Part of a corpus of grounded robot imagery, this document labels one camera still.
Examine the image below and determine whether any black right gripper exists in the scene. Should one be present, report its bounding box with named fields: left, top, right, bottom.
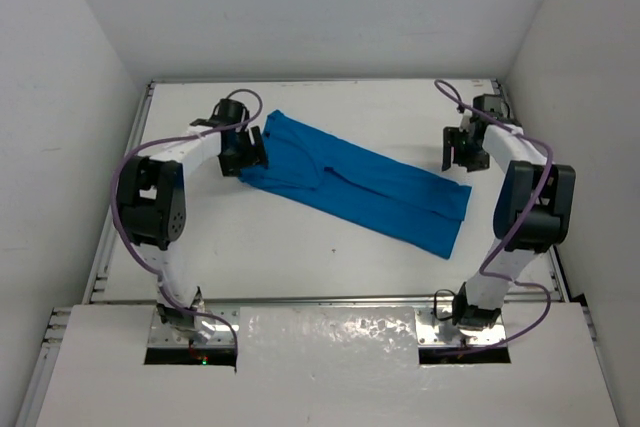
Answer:
left=443, top=126, right=489, bottom=173

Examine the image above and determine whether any blue t shirt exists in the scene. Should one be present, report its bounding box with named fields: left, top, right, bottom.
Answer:
left=240, top=110, right=471, bottom=259

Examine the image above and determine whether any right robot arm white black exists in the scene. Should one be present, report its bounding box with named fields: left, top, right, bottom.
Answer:
left=442, top=94, right=576, bottom=330

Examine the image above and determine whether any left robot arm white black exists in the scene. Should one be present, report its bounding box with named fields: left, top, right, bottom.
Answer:
left=110, top=90, right=268, bottom=343

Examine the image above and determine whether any white front cover panel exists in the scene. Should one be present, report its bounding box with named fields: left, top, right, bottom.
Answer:
left=38, top=304, right=617, bottom=426

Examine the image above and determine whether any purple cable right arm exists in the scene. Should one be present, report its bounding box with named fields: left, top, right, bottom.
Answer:
left=433, top=79, right=555, bottom=356

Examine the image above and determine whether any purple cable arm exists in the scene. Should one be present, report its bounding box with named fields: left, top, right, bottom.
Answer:
left=433, top=79, right=555, bottom=356
left=108, top=88, right=264, bottom=361

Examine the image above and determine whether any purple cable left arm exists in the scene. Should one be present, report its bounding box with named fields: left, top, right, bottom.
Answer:
left=108, top=88, right=264, bottom=361

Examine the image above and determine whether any silver metal base rail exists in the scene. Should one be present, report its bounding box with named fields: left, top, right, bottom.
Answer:
left=147, top=295, right=509, bottom=348

